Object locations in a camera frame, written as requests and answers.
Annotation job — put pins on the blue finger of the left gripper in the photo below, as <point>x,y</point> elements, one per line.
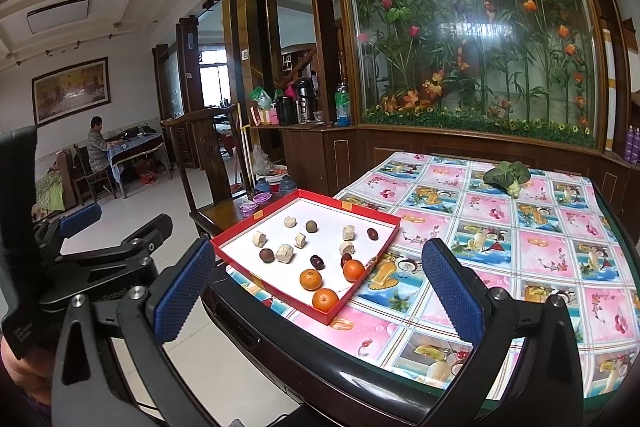
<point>51,234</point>

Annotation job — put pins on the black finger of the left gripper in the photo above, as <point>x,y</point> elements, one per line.
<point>140,243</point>

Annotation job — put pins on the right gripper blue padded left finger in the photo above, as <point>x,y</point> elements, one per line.
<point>176,289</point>

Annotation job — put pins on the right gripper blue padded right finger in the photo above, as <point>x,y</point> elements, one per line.
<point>458,289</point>

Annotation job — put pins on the dark red date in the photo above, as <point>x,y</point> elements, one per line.
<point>317,262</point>
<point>372,233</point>

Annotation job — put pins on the person's left hand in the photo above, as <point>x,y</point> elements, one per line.
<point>33,373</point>

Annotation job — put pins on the seated person in background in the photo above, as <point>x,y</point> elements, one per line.
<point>97,146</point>

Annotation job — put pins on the blue cloth background table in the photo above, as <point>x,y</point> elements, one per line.
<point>133,148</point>

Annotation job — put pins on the brown round longan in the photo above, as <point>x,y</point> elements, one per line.
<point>266,255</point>

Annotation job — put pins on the dark red date on cloth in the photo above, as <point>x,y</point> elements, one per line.
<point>372,233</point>

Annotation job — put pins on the floral patterned tablecloth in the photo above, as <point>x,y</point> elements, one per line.
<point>552,241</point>

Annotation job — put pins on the orange mandarin right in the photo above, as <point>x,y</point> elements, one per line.
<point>352,270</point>

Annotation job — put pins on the orange mandarin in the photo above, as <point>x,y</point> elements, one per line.
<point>352,270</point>
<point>310,280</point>
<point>324,300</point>

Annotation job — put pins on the dark wooden chair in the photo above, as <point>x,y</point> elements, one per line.
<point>225,210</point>

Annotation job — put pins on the beige cut fruit piece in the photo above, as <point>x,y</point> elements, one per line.
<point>285,253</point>

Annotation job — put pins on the framed landscape painting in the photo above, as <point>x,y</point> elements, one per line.
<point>70,90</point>

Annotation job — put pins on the beige round fruit slice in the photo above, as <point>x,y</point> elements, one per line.
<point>347,248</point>

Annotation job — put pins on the green leafy vegetable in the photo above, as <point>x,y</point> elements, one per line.
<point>508,176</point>

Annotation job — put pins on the orange mandarin front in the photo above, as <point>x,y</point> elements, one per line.
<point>324,300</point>

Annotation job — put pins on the orange mandarin middle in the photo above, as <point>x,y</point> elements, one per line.
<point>310,280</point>

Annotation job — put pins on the red rimmed white tray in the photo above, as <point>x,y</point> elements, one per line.
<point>313,224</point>

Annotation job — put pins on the rectangular ceiling lamp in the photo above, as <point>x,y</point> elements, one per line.
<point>58,14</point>

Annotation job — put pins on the black thermos flask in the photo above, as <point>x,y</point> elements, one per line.
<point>304,88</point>

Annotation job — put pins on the floral glass partition screen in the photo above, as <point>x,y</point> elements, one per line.
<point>525,68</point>

